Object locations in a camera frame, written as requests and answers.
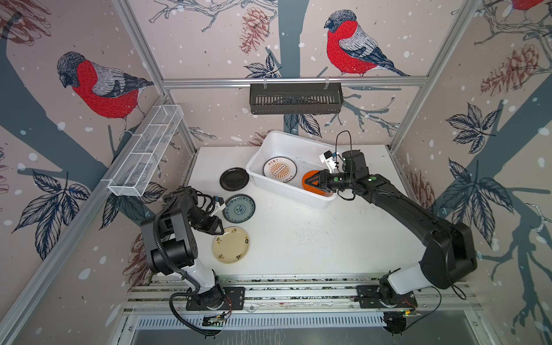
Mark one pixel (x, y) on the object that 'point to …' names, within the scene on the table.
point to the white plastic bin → (305, 153)
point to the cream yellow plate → (232, 246)
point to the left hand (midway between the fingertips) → (213, 231)
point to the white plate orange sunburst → (281, 168)
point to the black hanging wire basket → (295, 98)
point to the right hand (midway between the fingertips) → (305, 184)
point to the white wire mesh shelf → (144, 152)
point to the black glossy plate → (233, 179)
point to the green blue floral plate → (240, 208)
